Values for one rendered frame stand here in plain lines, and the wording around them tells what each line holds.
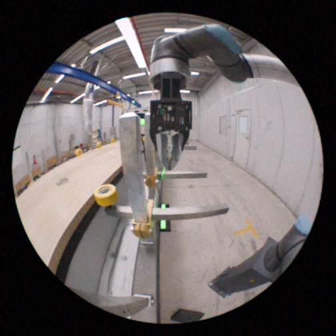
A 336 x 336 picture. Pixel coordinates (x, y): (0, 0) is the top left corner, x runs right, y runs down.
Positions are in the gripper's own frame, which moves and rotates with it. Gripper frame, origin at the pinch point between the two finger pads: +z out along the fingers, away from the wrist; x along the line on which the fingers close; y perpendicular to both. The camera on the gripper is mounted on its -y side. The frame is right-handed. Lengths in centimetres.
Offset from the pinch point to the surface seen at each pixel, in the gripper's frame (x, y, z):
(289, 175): 254, -51, 40
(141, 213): -7.0, 6.3, 10.4
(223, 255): 57, -4, 99
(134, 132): -6.5, 6.3, -8.3
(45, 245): -28.5, 28.1, 8.5
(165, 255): -2, -16, 99
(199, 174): 16.5, -22.9, 13.2
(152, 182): -6.8, -16.0, 13.6
